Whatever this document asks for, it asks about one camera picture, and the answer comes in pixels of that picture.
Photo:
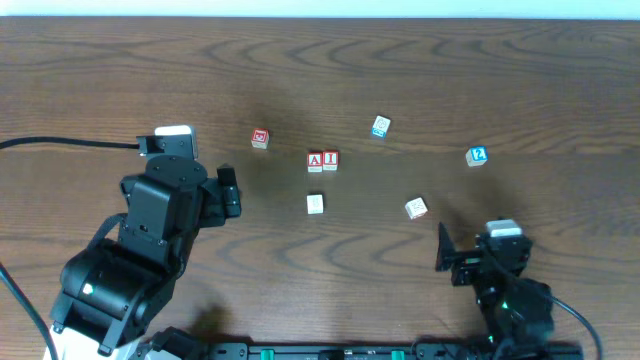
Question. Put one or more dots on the red letter I block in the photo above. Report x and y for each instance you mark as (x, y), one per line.
(330, 160)

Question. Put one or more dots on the white block red side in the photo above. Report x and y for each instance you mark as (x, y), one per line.
(416, 208)

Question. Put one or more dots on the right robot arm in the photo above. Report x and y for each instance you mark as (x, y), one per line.
(516, 311)

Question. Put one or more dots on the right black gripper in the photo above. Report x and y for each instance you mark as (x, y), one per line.
(463, 262)

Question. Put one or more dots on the blue number 2 block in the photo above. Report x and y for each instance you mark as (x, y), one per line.
(476, 156)

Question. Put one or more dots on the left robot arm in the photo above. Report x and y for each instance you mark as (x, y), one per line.
(113, 289)

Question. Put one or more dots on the red letter A block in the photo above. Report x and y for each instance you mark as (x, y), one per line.
(314, 162)

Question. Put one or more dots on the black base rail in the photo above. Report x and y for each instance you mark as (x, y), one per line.
(177, 344)

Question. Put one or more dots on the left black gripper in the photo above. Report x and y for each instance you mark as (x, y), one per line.
(228, 192)

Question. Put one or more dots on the red picture block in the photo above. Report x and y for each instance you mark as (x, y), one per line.
(260, 138)

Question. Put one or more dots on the plain white centre block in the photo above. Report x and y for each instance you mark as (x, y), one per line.
(315, 204)

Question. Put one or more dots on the blue and white block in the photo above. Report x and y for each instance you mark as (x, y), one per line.
(380, 126)

